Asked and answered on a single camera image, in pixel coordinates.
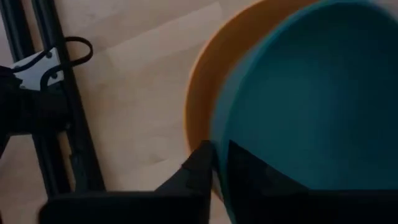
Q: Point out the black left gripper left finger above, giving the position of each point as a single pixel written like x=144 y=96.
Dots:
x=140 y=208

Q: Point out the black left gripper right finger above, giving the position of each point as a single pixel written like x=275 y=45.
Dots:
x=280 y=205

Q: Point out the orange plastic bowl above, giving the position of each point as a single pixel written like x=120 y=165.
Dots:
x=211 y=77

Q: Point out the green plastic bowl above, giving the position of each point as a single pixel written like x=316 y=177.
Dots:
x=311 y=93

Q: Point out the black aluminium frame rail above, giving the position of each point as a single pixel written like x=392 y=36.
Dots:
x=15 y=31
x=84 y=155

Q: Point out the white metal bracket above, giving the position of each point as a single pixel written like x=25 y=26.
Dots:
x=34 y=73

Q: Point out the black mounted device block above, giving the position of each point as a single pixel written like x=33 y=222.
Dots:
x=28 y=109

